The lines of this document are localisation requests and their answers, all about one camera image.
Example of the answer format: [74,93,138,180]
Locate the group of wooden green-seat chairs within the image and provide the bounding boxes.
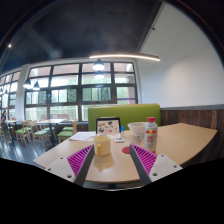
[0,119,78,148]

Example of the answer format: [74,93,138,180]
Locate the pale yellow mug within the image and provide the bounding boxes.
[92,135,112,157]

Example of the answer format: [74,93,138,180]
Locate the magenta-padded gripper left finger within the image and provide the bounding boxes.
[44,143,97,188]

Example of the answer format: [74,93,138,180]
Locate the white paper sheets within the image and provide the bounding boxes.
[68,131,97,142]

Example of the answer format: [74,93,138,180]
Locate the white bowl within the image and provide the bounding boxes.
[127,121,148,138]

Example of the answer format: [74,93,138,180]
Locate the light wooden dining table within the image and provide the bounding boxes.
[35,118,68,138]

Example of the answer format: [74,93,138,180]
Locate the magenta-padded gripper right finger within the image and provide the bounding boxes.
[129,143,184,187]

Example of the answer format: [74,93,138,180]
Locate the flat round red coaster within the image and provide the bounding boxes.
[121,145,132,155]

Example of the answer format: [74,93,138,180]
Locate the person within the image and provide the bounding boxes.
[0,109,8,127]

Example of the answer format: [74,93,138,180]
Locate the green upholstered bench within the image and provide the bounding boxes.
[87,103,162,132]

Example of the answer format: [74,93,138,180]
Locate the black tablet with stickers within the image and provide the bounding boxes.
[95,116,122,137]

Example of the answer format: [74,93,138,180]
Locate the group of pendant lamps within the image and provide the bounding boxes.
[22,58,106,92]

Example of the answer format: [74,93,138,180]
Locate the clear drink bottle red cap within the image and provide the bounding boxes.
[143,116,159,155]

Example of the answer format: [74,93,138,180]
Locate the long curved ceiling light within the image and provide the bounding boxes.
[88,52,161,63]

